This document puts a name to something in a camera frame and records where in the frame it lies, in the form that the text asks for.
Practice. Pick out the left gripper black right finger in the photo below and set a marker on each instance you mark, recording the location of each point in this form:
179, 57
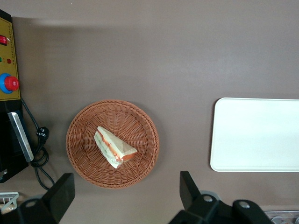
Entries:
189, 193

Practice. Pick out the clear acrylic bottle rack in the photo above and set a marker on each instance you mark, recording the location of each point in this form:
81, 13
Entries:
280, 213

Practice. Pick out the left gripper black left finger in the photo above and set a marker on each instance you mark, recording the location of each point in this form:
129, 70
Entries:
60, 193

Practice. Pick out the triangular sandwich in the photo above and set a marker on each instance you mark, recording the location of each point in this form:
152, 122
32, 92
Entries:
116, 142

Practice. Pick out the cream rectangular plastic tray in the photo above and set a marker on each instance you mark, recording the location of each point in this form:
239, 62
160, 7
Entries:
257, 135

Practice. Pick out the black sealing machine yellow panel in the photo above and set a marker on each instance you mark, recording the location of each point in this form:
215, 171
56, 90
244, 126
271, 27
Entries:
7, 46

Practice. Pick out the round brown wicker basket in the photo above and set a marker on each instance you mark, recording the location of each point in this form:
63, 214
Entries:
88, 163

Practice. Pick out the clear bag of crispy snacks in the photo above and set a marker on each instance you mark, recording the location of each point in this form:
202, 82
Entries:
8, 208

